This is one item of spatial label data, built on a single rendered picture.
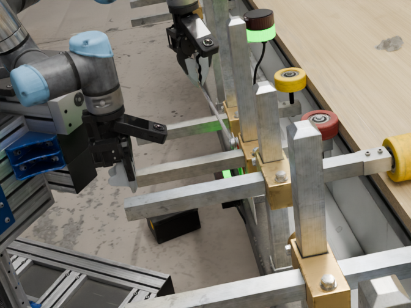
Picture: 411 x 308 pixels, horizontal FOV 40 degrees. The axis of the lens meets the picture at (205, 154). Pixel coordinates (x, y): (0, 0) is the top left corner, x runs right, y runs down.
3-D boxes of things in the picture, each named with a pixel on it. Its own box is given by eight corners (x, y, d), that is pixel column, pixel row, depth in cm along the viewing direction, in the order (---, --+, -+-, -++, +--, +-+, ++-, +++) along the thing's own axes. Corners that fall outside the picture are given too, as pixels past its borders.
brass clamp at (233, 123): (229, 138, 145) (227, 121, 142) (221, 115, 156) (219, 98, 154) (253, 134, 145) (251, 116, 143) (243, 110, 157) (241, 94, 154)
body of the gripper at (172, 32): (196, 41, 143) (188, -6, 137) (211, 51, 137) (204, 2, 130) (169, 51, 141) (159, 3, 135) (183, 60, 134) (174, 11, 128)
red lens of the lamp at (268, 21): (248, 32, 111) (246, 21, 110) (242, 22, 116) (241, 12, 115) (277, 26, 111) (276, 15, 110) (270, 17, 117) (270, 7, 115)
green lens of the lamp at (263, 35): (249, 44, 113) (248, 33, 111) (243, 34, 118) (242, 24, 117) (278, 38, 113) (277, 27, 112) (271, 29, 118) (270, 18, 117)
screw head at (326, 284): (322, 292, 72) (322, 285, 71) (317, 280, 73) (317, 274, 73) (339, 288, 72) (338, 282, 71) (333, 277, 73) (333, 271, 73)
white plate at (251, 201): (254, 225, 127) (249, 189, 122) (235, 165, 149) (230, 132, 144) (257, 225, 127) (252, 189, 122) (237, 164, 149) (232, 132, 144)
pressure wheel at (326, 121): (309, 173, 124) (306, 128, 118) (299, 155, 131) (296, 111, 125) (344, 167, 124) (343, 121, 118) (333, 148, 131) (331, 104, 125)
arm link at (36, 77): (12, 97, 111) (65, 79, 115) (29, 116, 103) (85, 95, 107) (-1, 60, 107) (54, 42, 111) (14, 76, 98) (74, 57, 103)
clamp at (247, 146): (249, 179, 122) (246, 159, 119) (238, 148, 133) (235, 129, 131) (274, 174, 122) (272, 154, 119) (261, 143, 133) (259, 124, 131)
